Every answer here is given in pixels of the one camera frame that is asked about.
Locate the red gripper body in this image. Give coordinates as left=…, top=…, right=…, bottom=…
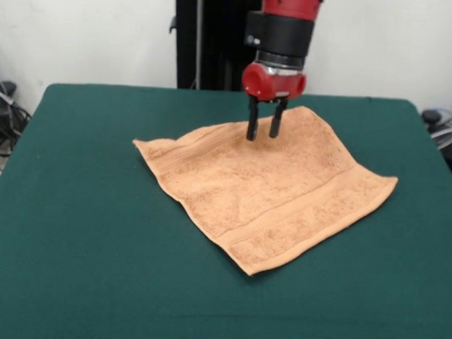
left=240, top=61, right=310, bottom=105

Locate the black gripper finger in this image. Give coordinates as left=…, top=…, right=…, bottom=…
left=268, top=98, right=289, bottom=140
left=245, top=96, right=261, bottom=142

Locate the orange terry towel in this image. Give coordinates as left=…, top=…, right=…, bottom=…
left=127, top=99, right=403, bottom=282

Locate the dark green table cloth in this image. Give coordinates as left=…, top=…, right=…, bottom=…
left=0, top=79, right=452, bottom=339

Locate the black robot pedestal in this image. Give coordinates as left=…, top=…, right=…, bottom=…
left=166, top=0, right=264, bottom=93

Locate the black cable bundle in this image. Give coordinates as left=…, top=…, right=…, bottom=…
left=0, top=80, right=34, bottom=159

